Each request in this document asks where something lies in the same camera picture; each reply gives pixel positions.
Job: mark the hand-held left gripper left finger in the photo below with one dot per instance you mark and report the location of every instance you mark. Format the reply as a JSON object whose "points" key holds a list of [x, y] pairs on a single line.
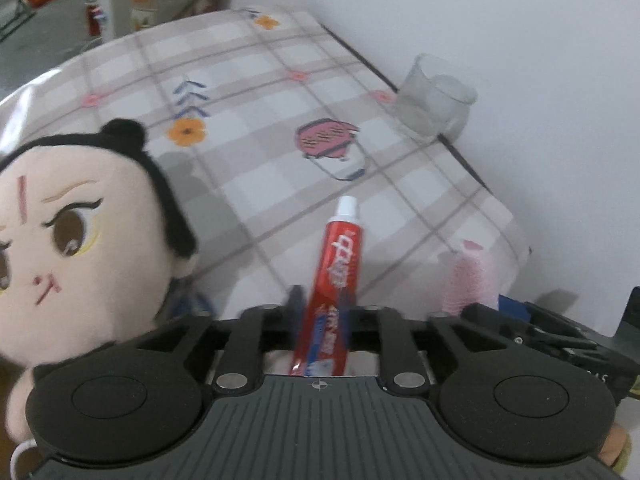
{"points": [[296, 305]]}

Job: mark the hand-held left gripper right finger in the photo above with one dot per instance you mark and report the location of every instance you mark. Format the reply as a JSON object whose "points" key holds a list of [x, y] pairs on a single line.
{"points": [[370, 325]]}

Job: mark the red thermos bottle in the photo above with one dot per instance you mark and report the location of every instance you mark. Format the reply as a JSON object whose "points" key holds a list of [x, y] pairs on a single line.
{"points": [[93, 20]]}

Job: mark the clear glass cup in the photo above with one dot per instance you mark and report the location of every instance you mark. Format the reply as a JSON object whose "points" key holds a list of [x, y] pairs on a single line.
{"points": [[425, 110]]}

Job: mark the white water dispenser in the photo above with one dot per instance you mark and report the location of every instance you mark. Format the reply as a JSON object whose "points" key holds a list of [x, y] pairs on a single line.
{"points": [[117, 10]]}

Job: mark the red toothpaste tube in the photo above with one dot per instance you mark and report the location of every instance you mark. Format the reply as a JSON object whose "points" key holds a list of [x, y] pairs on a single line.
{"points": [[330, 285]]}

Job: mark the green folding stool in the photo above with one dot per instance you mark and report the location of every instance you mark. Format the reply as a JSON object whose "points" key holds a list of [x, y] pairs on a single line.
{"points": [[15, 10]]}

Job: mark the plush doll with red skirt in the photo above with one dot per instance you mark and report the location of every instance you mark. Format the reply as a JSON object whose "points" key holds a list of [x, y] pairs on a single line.
{"points": [[75, 260]]}

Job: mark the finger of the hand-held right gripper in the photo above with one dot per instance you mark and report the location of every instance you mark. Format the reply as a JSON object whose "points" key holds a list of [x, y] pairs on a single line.
{"points": [[500, 324], [512, 306]]}

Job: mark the pink towel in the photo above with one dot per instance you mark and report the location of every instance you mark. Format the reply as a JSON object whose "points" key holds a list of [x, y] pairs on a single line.
{"points": [[470, 280]]}

